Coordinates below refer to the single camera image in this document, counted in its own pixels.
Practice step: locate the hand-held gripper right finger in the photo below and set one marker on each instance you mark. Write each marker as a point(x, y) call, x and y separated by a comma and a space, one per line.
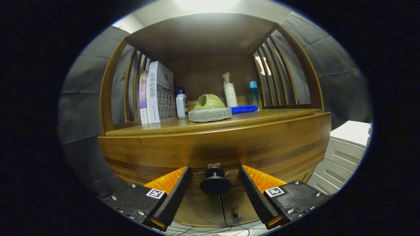
point(256, 196)

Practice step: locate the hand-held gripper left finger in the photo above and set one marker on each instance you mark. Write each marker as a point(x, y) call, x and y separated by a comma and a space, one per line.
point(174, 196)

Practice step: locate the wooden drawer with black knob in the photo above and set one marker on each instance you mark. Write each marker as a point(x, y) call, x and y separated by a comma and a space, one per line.
point(213, 144)

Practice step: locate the wooden cabinet door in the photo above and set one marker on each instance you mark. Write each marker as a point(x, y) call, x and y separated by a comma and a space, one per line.
point(236, 203)
point(197, 209)

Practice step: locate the wooden countertop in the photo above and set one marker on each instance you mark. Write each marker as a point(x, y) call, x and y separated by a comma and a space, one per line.
point(262, 116)

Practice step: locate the white drawer unit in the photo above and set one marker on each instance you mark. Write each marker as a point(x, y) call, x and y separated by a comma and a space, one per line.
point(341, 154)

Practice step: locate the brown wooden cabinet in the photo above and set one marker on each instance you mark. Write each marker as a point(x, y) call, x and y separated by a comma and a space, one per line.
point(203, 75)

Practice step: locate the blue folded cloth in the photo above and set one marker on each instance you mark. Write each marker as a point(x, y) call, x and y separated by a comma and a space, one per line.
point(244, 109)

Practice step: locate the white bottle with blue cap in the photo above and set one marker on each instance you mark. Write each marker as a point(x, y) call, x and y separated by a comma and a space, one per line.
point(181, 105)

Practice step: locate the teal slim bottle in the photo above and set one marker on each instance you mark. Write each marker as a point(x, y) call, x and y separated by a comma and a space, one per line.
point(254, 95)

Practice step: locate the large white book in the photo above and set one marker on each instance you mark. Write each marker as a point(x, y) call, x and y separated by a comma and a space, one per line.
point(162, 95)

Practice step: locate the white pump bottle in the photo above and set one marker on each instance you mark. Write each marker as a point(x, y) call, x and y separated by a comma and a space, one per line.
point(230, 95)

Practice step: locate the purple spine book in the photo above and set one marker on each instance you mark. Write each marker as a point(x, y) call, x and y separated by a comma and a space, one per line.
point(143, 95)

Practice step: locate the black backdrop cloth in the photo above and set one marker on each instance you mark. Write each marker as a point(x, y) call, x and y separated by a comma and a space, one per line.
point(85, 108)

